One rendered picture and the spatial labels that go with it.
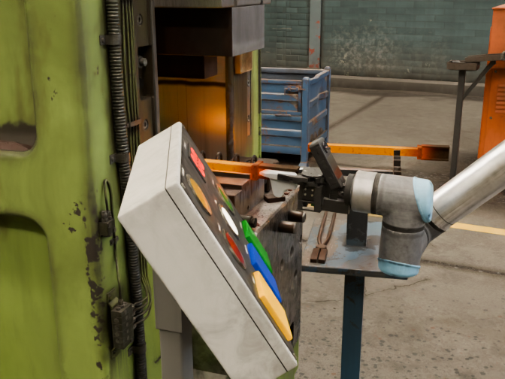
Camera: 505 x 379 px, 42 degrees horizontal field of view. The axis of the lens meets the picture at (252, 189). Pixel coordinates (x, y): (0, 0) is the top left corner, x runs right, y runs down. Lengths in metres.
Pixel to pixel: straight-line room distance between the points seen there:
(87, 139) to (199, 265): 0.45
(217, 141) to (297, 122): 3.47
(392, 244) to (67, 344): 0.69
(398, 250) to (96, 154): 0.66
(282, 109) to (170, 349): 4.33
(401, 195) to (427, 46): 7.70
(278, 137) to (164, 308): 4.38
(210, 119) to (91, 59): 0.68
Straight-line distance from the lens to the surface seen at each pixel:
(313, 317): 2.96
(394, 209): 1.40
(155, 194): 0.73
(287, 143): 5.27
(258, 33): 1.47
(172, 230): 0.74
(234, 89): 1.74
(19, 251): 1.37
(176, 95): 1.78
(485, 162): 1.49
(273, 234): 1.48
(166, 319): 0.97
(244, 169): 1.48
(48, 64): 1.15
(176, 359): 1.00
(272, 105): 5.25
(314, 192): 1.43
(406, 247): 1.42
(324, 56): 9.44
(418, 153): 2.03
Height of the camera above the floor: 1.41
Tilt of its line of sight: 17 degrees down
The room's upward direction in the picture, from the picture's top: straight up
